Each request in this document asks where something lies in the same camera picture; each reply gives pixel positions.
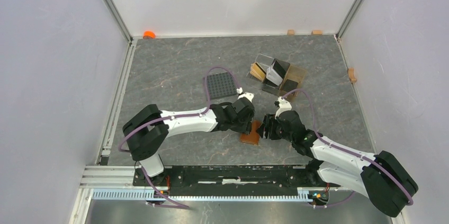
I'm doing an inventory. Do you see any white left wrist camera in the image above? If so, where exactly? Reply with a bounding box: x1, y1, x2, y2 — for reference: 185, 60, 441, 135
236, 87, 254, 103

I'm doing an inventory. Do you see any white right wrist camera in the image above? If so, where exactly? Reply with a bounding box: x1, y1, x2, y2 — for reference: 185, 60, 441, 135
275, 96, 292, 118

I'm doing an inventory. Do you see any orange round cap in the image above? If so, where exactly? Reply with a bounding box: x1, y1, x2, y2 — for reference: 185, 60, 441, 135
142, 31, 156, 39

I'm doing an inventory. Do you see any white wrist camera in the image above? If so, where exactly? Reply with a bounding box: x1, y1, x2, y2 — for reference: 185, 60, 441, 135
275, 96, 292, 118
236, 87, 254, 103

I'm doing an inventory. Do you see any curved wooden piece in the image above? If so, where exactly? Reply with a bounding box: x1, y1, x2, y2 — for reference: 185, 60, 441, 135
347, 67, 357, 84

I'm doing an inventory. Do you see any dark grey studded baseplate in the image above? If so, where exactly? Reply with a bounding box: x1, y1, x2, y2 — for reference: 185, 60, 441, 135
203, 72, 237, 101

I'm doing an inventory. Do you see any brown leather card holder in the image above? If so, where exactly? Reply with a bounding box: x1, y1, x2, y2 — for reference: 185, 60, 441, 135
239, 120, 262, 146

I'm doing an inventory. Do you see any black credit card stack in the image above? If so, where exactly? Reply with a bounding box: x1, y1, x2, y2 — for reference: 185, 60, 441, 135
281, 79, 298, 93

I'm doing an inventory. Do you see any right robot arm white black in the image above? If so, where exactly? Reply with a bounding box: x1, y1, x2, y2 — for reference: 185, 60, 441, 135
256, 111, 418, 218

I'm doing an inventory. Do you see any white slotted cable duct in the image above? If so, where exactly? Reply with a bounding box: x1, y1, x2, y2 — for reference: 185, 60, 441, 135
92, 188, 312, 203

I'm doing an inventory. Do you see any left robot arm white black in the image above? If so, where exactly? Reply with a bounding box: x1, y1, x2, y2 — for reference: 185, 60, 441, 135
122, 93, 255, 186

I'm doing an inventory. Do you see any gold credit card stack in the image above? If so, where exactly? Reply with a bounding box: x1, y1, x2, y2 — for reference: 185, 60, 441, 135
249, 62, 266, 82

